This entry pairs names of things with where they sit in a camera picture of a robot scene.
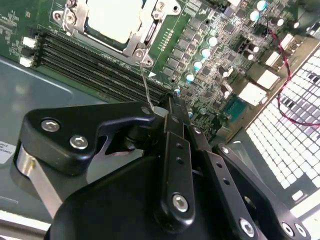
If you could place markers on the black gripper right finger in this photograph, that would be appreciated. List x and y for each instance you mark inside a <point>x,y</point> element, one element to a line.
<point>233,197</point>

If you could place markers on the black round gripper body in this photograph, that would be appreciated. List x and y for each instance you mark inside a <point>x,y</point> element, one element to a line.
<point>112,205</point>

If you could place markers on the silver CPU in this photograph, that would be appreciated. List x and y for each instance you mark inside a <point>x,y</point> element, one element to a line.
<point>112,17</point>

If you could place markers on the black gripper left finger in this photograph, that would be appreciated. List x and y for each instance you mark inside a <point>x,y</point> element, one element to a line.
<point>178,180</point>

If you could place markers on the metal socket cover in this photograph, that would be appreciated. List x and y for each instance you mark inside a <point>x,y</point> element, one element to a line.
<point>81,18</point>

